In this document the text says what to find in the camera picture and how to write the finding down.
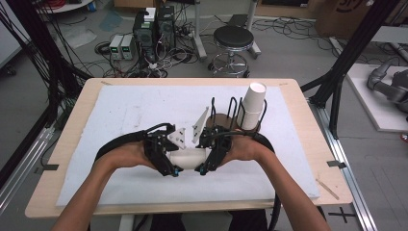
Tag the person's legs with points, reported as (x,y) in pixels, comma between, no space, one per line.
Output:
(247,221)

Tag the person's right hand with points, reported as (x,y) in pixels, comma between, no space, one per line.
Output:
(247,147)

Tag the black round stool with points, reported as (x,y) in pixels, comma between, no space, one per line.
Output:
(233,37)

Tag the cardboard box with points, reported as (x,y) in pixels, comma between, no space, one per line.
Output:
(340,19)

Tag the thin wooden stick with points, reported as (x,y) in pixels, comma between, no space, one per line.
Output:
(327,189)

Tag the black computer tower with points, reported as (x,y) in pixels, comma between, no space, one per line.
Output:
(143,33)
(166,25)

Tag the white table leg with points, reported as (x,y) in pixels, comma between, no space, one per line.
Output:
(126,223)

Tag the black tape piece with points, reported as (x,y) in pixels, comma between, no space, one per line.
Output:
(336,164)
(50,167)

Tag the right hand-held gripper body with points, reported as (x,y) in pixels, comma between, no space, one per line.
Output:
(219,144)

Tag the grey stand leg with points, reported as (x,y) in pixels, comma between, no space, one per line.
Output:
(199,35)
(253,29)

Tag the black frame post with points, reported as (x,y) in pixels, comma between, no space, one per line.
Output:
(352,48)
(41,41)

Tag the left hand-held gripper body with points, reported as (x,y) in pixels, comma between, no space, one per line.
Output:
(157,144)

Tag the small white box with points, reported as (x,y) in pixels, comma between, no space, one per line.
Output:
(150,14)

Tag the aluminium rail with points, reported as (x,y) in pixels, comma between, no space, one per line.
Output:
(22,170)
(346,166)

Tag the white foam mat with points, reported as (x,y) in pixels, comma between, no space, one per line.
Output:
(134,106)

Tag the single white paper cup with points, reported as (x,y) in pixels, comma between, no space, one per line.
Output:
(187,159)

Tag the person's left hand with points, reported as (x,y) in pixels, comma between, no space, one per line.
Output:
(131,155)

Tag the black tape cross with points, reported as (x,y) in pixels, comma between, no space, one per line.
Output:
(342,214)

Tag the stack of white paper cups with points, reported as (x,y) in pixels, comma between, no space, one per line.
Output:
(253,106)

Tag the grey power supply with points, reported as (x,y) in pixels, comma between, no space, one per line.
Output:
(115,46)
(127,47)

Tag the white platform board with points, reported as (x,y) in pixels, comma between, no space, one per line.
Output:
(378,112)

